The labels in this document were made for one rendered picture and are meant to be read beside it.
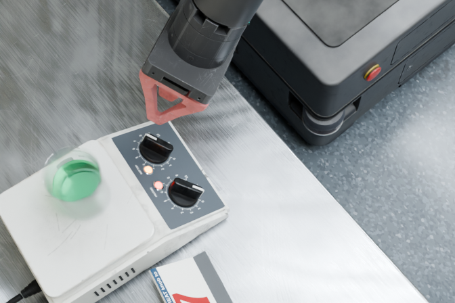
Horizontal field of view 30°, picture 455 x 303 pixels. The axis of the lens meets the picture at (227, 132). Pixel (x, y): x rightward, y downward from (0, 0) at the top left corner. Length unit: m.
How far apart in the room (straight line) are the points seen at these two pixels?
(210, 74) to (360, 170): 1.01
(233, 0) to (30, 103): 0.37
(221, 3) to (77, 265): 0.29
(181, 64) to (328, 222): 0.27
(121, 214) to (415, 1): 0.80
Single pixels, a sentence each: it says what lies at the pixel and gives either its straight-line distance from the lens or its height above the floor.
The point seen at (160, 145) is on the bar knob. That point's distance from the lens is 0.87.
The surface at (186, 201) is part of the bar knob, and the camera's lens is 0.86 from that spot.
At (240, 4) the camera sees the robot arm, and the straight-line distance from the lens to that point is 0.69.
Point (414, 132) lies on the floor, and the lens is 1.77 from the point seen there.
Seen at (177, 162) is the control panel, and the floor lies 0.79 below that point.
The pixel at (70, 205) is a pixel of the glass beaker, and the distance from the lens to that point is 0.78.
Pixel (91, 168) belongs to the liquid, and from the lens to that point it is 0.80.
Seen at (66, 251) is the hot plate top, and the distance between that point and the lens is 0.83.
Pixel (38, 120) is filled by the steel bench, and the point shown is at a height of 0.75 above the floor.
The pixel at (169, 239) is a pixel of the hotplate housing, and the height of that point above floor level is 0.81.
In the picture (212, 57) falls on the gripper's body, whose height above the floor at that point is 0.96.
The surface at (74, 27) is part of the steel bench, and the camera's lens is 1.01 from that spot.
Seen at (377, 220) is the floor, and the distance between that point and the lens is 1.70.
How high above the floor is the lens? 1.62
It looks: 69 degrees down
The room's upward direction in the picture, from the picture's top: 5 degrees counter-clockwise
